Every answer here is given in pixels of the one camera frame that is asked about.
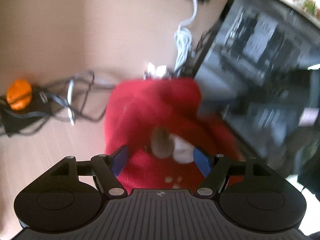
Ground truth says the orange round object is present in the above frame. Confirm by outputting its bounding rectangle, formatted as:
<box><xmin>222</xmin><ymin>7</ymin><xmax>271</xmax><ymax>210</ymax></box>
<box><xmin>6</xmin><ymin>79</ymin><xmax>33</xmax><ymax>111</ymax></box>

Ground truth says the right computer monitor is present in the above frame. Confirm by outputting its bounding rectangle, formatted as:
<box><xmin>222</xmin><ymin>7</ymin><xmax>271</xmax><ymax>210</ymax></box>
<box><xmin>195</xmin><ymin>0</ymin><xmax>319</xmax><ymax>176</ymax></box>

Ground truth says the white coiled cable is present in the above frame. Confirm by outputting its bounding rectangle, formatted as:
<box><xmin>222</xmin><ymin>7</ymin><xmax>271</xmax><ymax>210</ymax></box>
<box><xmin>173</xmin><ymin>0</ymin><xmax>201</xmax><ymax>73</ymax></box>

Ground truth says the crumpled white tissue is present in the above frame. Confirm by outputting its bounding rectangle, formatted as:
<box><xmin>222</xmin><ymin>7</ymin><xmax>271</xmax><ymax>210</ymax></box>
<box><xmin>144</xmin><ymin>62</ymin><xmax>167</xmax><ymax>79</ymax></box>

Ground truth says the red fleece hooded jacket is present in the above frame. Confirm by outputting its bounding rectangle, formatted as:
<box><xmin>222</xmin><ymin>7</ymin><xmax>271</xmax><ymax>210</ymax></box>
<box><xmin>105</xmin><ymin>78</ymin><xmax>241</xmax><ymax>191</ymax></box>

